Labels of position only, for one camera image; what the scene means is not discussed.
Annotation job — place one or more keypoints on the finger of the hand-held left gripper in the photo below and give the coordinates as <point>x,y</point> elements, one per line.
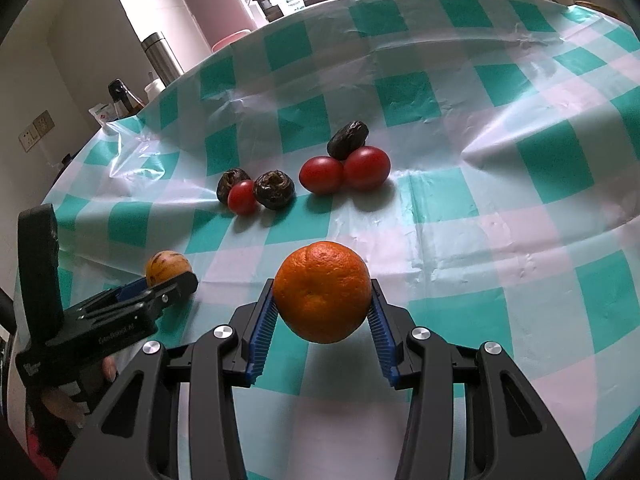
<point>175,290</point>
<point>132,288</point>

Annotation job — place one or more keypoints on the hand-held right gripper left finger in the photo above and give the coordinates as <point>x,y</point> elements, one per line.
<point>262,340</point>

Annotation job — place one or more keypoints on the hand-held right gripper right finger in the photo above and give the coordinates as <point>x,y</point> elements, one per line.
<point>382,345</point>

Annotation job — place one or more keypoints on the yellow striped pepino melon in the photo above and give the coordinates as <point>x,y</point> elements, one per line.
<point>167,265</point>

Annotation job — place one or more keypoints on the orange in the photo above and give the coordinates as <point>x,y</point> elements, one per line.
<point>322,290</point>

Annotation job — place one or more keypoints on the red tomato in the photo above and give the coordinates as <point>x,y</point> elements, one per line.
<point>242,199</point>
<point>320,175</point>
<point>367,167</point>

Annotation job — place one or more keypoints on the person's left hand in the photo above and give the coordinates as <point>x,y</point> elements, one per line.
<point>60,402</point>

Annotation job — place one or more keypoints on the teal checkered tablecloth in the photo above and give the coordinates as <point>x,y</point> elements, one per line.
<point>450,240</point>

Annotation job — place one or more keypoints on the white snack packet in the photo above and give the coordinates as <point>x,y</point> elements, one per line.
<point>104,116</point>

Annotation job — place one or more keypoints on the red garment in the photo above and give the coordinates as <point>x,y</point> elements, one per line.
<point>37,455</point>

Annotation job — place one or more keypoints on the dark glass bottle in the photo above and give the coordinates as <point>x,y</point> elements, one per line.
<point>124,97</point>

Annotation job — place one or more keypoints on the dark elongated wrinkled fruit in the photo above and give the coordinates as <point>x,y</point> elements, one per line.
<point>347,137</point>

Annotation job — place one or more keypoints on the steel flask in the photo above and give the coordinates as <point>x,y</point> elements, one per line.
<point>161,57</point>

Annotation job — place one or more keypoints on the pink thermos jug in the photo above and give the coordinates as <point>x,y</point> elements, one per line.
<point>210,5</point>

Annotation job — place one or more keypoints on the small labelled jar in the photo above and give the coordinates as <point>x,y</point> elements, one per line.
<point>292,5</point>

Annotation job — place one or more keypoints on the wall socket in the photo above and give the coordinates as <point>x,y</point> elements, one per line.
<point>44,122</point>
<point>29,140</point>

